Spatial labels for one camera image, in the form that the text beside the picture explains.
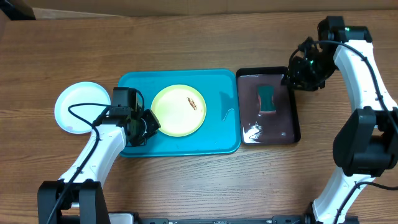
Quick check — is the yellow plate with stain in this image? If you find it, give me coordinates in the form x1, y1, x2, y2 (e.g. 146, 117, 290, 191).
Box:
151, 85, 207, 137

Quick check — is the green and pink sponge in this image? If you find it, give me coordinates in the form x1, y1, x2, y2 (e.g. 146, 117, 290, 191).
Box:
257, 85, 276, 114

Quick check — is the light blue plate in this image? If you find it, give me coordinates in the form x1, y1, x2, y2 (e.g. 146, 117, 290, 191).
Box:
54, 82, 111, 134

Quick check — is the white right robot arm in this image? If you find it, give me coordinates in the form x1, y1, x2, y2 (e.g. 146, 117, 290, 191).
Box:
282, 26, 397, 223

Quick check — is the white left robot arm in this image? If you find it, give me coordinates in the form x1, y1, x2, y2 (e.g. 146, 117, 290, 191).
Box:
37, 106, 160, 223

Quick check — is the teal plastic serving tray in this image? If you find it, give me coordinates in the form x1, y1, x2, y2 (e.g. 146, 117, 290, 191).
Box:
118, 69, 241, 158

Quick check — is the black rectangular water tray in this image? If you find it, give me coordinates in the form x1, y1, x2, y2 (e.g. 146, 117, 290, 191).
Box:
236, 67, 301, 146

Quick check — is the brown cardboard backdrop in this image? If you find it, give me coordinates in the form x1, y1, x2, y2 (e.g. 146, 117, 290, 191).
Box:
24, 0, 397, 16

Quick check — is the dark object top left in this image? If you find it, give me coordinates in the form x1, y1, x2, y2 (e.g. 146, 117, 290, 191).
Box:
1, 0, 36, 21

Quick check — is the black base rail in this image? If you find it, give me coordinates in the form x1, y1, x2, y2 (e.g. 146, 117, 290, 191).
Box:
109, 213, 317, 224

